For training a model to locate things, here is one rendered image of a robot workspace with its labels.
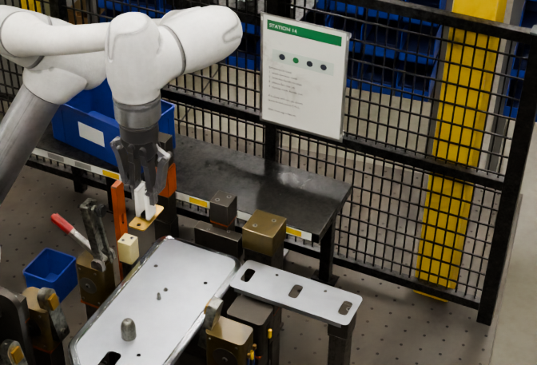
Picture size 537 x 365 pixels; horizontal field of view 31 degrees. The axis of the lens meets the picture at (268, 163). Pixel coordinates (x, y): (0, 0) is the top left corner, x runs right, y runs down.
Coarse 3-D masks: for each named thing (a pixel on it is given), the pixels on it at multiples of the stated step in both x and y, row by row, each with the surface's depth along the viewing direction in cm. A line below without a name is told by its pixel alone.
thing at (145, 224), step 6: (156, 204) 205; (144, 210) 202; (156, 210) 203; (162, 210) 204; (144, 216) 201; (156, 216) 202; (132, 222) 200; (138, 222) 200; (144, 222) 200; (150, 222) 200; (138, 228) 198; (144, 228) 198
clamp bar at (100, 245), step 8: (88, 200) 212; (96, 200) 212; (80, 208) 211; (88, 208) 210; (96, 208) 211; (104, 208) 211; (88, 216) 211; (96, 216) 214; (88, 224) 212; (96, 224) 215; (88, 232) 214; (96, 232) 216; (104, 232) 217; (96, 240) 214; (104, 240) 218; (96, 248) 216; (104, 248) 219; (96, 256) 217; (104, 264) 218
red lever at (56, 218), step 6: (54, 216) 218; (60, 216) 219; (54, 222) 218; (60, 222) 218; (66, 222) 219; (66, 228) 218; (72, 228) 218; (72, 234) 218; (78, 234) 219; (78, 240) 219; (84, 240) 219; (84, 246) 219; (90, 252) 219
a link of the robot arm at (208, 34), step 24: (24, 24) 209; (96, 24) 201; (168, 24) 182; (192, 24) 182; (216, 24) 185; (240, 24) 190; (24, 48) 208; (48, 48) 203; (72, 48) 201; (96, 48) 201; (192, 48) 181; (216, 48) 185; (192, 72) 186
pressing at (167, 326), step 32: (160, 256) 230; (192, 256) 230; (224, 256) 230; (128, 288) 221; (160, 288) 221; (192, 288) 221; (224, 288) 222; (96, 320) 213; (160, 320) 213; (192, 320) 213; (96, 352) 206; (128, 352) 206; (160, 352) 206
